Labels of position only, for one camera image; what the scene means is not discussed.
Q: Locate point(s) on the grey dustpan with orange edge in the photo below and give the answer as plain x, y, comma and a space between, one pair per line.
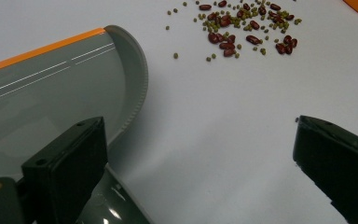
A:
59, 93

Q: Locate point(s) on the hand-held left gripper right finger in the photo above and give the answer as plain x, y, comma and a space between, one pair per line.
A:
338, 161

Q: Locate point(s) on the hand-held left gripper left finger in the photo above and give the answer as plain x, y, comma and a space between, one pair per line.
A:
65, 168

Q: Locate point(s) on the pile of red and green beans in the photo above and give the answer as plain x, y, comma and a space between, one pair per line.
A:
227, 21

